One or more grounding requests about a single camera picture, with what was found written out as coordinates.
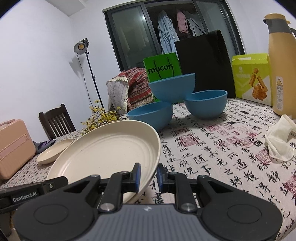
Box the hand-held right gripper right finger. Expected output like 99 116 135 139
157 163 234 213

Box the white garment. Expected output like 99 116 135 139
185 13 204 39

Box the yellow flower branch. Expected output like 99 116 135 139
80 100 127 135

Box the green paper bag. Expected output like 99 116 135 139
143 52 182 102

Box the black paper bag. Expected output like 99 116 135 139
174 17 236 99

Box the blue bowl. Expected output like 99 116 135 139
149 73 196 103
184 90 228 120
127 101 173 131

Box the yellow thermos jug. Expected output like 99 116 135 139
263 13 296 116

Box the dark framed sliding glass door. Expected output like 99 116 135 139
102 0 245 72

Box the dark wooden chair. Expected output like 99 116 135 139
38 103 77 139

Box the pink garment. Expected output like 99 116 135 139
177 11 189 33

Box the yellow-green snack box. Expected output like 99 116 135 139
232 53 274 106

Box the studio light on stand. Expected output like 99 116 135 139
73 38 104 109

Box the red patterned blanket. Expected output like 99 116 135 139
106 67 160 114

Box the pink hard case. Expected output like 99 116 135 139
0 119 36 181

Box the light blue shirt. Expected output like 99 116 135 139
158 10 179 55

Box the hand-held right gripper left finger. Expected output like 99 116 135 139
62 163 141 213

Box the cream plate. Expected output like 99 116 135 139
36 138 74 165
46 120 161 204

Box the purple grey cloth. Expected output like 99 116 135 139
33 139 56 154

